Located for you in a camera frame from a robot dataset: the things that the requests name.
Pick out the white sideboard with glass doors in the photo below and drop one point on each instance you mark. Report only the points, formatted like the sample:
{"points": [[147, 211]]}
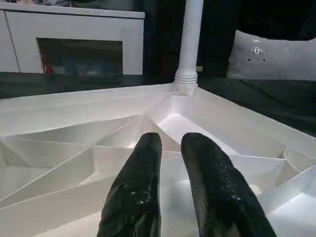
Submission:
{"points": [[74, 24]]}

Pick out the grey cushion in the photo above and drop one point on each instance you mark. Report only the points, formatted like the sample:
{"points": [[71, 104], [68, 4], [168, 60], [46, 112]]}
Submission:
{"points": [[271, 59]]}

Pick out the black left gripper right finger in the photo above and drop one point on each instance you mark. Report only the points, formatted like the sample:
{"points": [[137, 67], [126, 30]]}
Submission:
{"points": [[222, 197]]}

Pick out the black work mat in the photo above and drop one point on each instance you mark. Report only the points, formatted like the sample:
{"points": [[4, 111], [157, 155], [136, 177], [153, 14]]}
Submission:
{"points": [[271, 98]]}

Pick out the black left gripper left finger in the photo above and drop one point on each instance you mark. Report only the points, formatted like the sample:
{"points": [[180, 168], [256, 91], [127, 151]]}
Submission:
{"points": [[133, 192]]}

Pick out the white plastic table leg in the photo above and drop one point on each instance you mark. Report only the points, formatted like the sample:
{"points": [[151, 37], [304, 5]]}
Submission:
{"points": [[191, 37]]}

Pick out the white plastic table top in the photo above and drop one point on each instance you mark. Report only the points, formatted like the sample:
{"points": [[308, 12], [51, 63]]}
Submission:
{"points": [[74, 118]]}

